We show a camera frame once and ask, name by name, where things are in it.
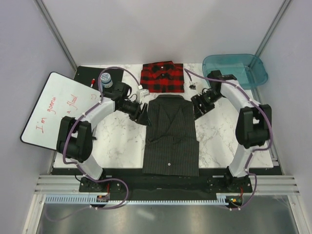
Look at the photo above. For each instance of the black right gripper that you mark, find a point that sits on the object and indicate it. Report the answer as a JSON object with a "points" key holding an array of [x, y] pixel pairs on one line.
{"points": [[196, 100]]}

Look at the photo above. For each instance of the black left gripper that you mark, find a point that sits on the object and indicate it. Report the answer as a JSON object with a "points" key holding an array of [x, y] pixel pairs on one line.
{"points": [[140, 116]]}

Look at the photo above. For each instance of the dark grey pinstripe shirt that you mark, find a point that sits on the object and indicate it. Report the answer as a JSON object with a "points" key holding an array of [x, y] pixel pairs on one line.
{"points": [[171, 147]]}

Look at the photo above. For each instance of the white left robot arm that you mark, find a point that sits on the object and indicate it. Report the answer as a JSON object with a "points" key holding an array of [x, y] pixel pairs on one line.
{"points": [[75, 136]]}

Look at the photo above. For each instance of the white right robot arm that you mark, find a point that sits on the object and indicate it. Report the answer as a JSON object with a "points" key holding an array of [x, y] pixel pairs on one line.
{"points": [[254, 124]]}

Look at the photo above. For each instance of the small blue white jar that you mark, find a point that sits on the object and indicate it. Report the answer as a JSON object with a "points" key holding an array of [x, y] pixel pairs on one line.
{"points": [[106, 80]]}

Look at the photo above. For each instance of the red black plaid shirt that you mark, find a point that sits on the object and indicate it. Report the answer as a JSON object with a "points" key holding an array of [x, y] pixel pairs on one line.
{"points": [[163, 77]]}

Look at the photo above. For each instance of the red whiteboard marker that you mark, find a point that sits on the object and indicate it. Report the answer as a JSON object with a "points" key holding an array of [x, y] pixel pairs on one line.
{"points": [[92, 83]]}

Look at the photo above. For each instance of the teal transparent plastic bin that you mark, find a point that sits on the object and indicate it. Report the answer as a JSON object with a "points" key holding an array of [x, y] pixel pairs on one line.
{"points": [[247, 68]]}

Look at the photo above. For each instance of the black mat green edge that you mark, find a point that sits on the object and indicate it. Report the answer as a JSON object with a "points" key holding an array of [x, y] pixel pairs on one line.
{"points": [[85, 75]]}

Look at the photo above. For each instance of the white whiteboard with red writing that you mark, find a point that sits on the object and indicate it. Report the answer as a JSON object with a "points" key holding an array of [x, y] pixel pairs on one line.
{"points": [[60, 97]]}

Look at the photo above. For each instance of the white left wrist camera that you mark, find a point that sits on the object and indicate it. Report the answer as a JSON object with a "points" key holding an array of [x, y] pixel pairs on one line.
{"points": [[142, 93]]}

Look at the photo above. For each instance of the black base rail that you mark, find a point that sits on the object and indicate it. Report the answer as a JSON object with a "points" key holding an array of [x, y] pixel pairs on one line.
{"points": [[134, 184]]}

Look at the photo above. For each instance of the light blue cable duct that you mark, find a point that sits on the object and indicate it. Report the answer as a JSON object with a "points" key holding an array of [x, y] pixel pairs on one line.
{"points": [[97, 200]]}

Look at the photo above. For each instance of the aluminium frame post right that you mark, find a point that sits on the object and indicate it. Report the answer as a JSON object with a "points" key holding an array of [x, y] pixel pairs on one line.
{"points": [[273, 26]]}

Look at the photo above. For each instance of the aluminium frame post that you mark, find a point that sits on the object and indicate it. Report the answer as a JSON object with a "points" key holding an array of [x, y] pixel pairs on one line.
{"points": [[56, 33], [273, 26]]}

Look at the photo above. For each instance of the aluminium frame post left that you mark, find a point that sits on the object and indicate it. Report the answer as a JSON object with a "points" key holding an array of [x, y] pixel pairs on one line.
{"points": [[56, 33]]}

